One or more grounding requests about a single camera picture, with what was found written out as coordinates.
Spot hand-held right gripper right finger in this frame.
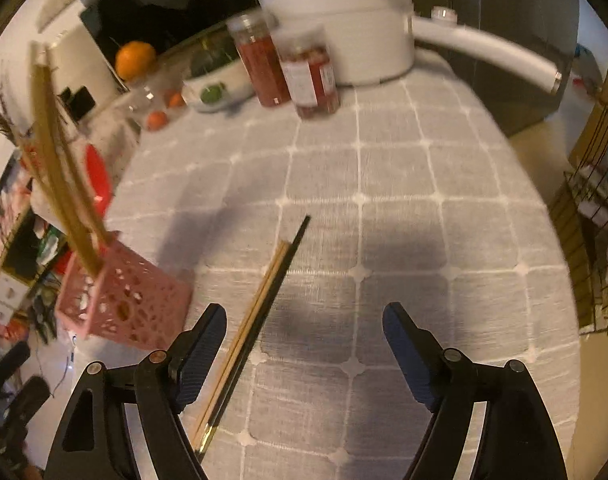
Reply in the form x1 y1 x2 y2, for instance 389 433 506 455
382 301 570 480

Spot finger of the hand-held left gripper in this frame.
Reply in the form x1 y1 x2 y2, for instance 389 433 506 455
0 377 51 441
0 341 31 411

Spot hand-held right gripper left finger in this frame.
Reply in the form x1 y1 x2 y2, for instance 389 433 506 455
44 302 228 480

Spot wooden chopstick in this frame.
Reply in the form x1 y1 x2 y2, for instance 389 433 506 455
191 240 291 448
44 47 111 248
36 45 105 276

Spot pink perforated utensil holder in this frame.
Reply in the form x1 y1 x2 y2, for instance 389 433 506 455
55 230 194 353

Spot black chopstick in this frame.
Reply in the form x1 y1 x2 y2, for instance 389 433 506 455
199 215 312 456

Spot wooden chopsticks pair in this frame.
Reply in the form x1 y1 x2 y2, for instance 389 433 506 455
30 42 97 278

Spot cluttered shelf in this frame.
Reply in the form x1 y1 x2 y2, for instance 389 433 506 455
0 147 72 343

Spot grey checked tablecloth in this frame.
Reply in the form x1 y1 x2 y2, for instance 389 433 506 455
101 47 583 480

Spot red plastic basin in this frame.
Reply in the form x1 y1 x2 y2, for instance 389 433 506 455
85 144 116 213

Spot dried branches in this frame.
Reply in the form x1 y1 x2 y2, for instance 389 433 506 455
0 72 32 143

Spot green lime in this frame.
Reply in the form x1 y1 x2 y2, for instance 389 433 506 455
200 85 227 107

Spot white label pickle jar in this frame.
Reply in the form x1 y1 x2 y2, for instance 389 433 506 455
273 25 341 121

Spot red chili jar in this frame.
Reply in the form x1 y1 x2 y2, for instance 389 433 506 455
226 10 291 108

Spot large orange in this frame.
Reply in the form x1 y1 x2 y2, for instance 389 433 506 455
115 41 157 82

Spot dark screen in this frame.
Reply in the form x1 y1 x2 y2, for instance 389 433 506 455
79 0 265 92

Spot black wire rack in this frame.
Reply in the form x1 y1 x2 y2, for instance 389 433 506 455
549 50 608 333

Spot white pot with handle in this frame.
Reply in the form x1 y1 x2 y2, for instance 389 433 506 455
249 0 563 96

